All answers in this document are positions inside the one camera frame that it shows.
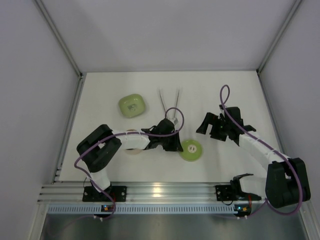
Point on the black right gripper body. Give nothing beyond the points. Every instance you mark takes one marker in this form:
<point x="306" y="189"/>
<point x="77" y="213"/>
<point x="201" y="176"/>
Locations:
<point x="215" y="127"/>

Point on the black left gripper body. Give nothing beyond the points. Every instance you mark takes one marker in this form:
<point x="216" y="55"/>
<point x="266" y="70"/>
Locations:
<point x="173" y="144"/>

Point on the green round lid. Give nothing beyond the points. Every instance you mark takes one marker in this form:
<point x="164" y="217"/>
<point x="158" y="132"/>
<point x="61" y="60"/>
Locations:
<point x="192" y="150"/>

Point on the metal serving tongs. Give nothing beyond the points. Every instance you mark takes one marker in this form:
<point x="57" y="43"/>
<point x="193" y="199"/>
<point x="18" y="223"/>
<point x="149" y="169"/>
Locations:
<point x="169" y="102"/>

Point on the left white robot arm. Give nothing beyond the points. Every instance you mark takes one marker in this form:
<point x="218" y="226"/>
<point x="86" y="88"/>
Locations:
<point x="98" y="148"/>

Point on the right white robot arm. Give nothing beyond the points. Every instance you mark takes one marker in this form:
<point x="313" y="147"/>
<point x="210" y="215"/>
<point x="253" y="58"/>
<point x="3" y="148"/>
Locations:
<point x="286" y="181"/>

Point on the steel lunch box bowl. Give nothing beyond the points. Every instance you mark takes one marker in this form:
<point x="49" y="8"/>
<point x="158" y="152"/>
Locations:
<point x="133" y="151"/>

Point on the green food tray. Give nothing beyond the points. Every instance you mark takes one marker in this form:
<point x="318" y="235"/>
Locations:
<point x="132" y="105"/>

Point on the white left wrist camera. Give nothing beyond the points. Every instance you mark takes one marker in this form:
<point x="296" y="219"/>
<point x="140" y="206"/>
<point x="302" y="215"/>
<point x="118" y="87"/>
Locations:
<point x="174" y="120"/>

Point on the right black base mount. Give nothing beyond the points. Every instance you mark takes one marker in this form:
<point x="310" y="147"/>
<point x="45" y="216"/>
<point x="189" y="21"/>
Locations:
<point x="225" y="193"/>

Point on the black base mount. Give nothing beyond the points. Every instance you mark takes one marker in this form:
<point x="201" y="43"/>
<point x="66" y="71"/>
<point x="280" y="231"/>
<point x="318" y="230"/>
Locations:
<point x="117" y="193"/>
<point x="225" y="193"/>

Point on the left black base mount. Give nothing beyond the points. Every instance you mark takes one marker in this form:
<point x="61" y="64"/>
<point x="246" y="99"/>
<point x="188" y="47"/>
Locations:
<point x="117" y="193"/>

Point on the left aluminium frame post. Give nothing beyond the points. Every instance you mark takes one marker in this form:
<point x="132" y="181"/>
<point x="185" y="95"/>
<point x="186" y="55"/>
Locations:
<point x="53" y="28"/>

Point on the aluminium frame post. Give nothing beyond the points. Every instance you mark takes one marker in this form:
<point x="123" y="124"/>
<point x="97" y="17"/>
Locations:
<point x="53" y="28"/>
<point x="294" y="8"/>

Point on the grey slotted cable duct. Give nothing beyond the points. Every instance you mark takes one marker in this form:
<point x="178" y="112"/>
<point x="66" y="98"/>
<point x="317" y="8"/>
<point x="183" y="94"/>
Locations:
<point x="126" y="209"/>

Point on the aluminium mounting rail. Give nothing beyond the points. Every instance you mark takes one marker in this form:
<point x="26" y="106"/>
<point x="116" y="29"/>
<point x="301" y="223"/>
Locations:
<point x="136" y="192"/>

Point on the right aluminium frame post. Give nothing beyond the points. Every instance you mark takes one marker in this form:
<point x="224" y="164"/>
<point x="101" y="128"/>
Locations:
<point x="294" y="8"/>

